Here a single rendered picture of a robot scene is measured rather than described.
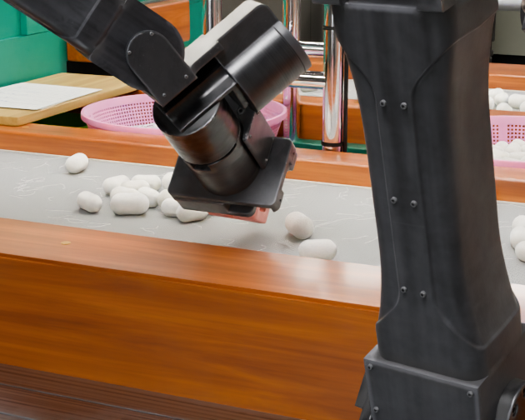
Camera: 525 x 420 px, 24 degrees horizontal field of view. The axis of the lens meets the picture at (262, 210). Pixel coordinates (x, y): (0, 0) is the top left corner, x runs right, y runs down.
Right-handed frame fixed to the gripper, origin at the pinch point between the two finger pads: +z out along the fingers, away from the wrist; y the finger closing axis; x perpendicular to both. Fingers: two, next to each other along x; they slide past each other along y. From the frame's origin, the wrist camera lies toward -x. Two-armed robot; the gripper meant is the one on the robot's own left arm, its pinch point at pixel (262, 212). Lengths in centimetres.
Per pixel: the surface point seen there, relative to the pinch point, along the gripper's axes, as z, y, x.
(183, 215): 0.3, 7.8, 1.1
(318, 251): -4.8, -8.3, 5.0
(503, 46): 496, 109, -338
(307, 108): 40, 16, -34
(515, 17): 485, 103, -351
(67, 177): 9.8, 28.2, -5.8
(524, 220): 5.6, -22.8, -4.7
